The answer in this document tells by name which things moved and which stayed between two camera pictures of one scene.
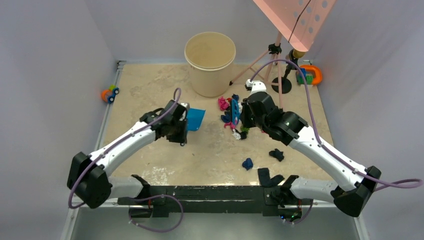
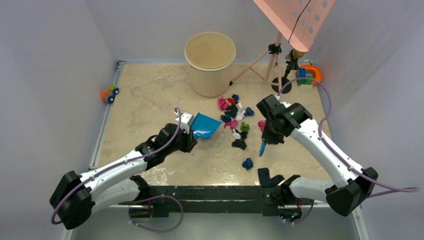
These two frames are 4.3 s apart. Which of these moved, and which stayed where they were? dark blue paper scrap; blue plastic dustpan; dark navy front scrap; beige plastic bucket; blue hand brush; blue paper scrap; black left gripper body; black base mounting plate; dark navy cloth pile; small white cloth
Moved: blue plastic dustpan; dark navy cloth pile; small white cloth; blue hand brush; black left gripper body
Stayed: blue paper scrap; dark navy front scrap; black base mounting plate; dark blue paper scrap; beige plastic bucket
